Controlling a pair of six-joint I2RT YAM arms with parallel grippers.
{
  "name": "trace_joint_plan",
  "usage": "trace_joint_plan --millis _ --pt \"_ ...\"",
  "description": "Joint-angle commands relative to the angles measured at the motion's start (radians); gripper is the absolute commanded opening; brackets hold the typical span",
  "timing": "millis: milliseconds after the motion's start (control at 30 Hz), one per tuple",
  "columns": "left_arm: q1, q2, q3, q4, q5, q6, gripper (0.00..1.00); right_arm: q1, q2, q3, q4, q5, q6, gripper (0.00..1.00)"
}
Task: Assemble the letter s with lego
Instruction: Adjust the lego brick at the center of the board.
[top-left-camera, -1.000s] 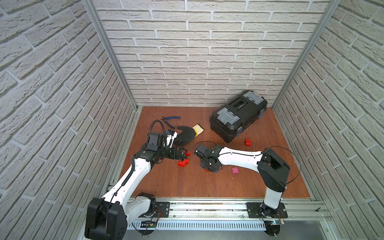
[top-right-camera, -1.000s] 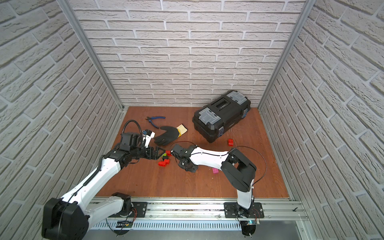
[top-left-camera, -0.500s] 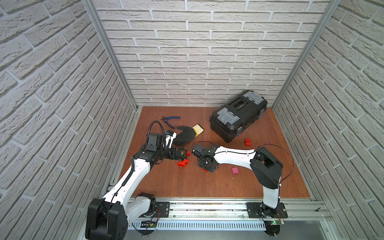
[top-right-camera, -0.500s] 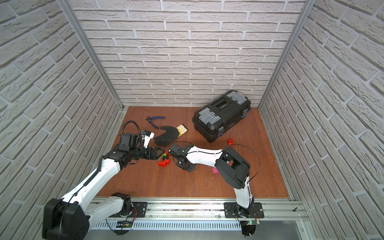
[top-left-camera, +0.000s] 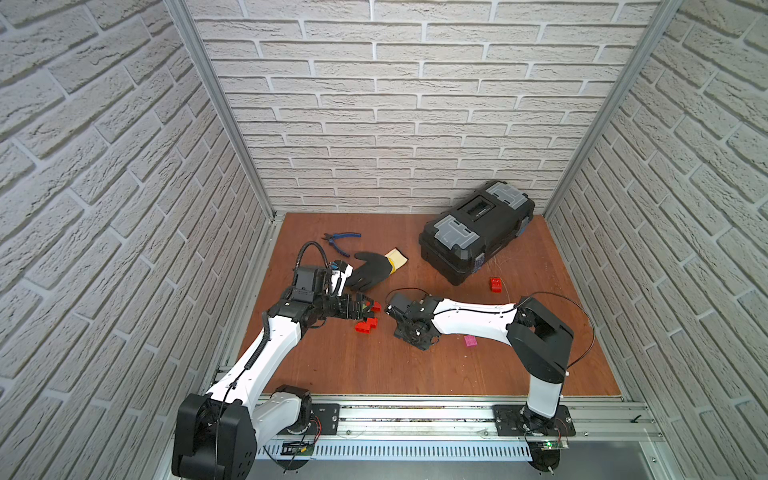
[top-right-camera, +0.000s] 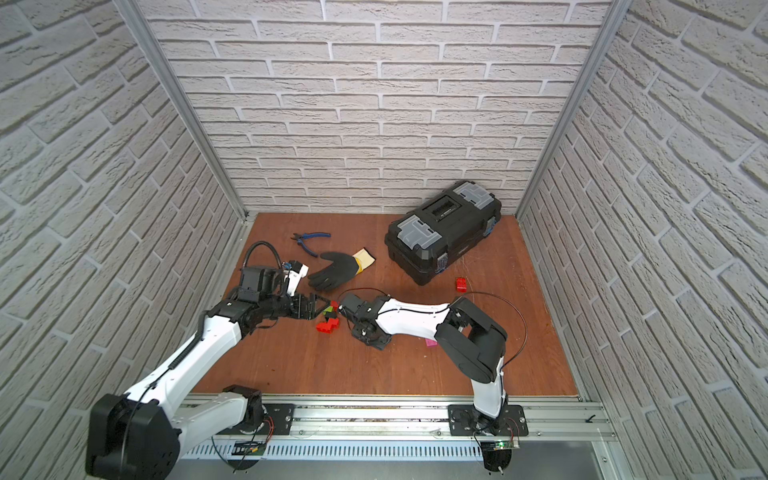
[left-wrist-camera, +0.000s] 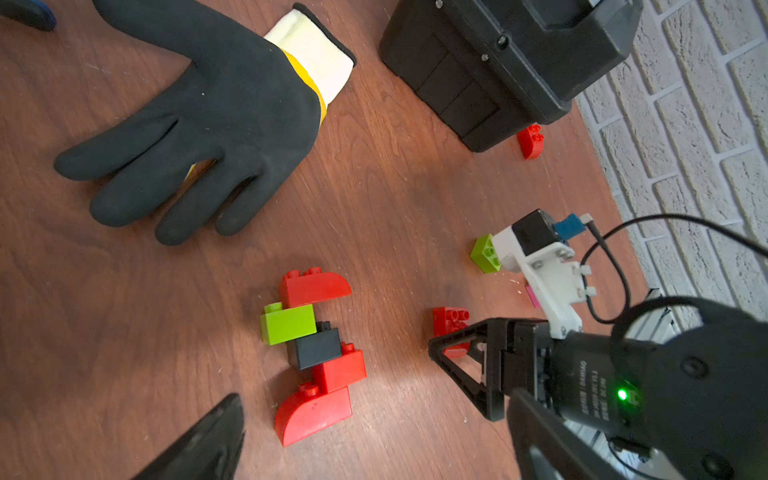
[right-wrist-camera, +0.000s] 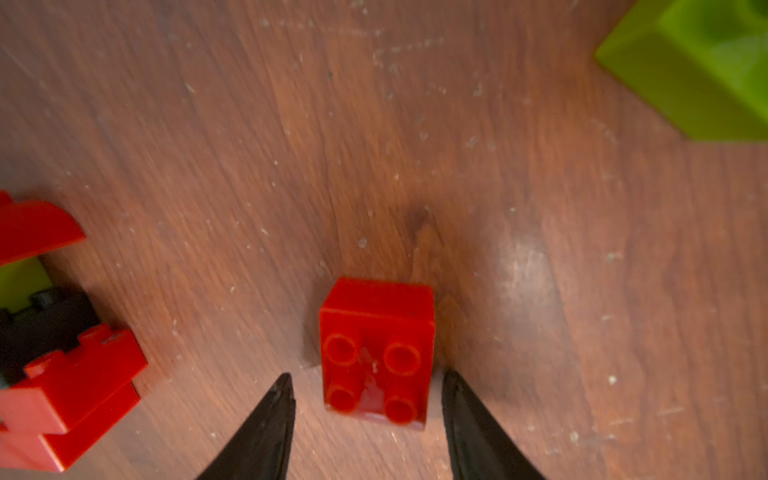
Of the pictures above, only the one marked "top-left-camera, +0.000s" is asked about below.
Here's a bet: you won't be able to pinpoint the small red lego brick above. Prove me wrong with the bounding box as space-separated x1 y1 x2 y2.
355 318 378 334

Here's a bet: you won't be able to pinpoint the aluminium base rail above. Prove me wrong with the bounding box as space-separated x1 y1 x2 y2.
170 393 667 463

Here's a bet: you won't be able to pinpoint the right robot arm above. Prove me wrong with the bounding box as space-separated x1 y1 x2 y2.
386 293 596 439

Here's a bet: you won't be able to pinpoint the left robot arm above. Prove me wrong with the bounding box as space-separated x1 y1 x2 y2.
171 260 374 479

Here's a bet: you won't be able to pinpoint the blue handled pliers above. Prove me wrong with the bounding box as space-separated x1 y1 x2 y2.
322 232 362 258

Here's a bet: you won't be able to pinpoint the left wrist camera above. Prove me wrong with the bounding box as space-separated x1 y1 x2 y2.
292 261 353 302

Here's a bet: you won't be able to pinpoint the black plastic toolbox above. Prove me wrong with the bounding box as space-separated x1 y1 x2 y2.
418 180 536 286

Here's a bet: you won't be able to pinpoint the black work glove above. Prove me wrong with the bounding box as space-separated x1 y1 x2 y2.
345 248 408 292

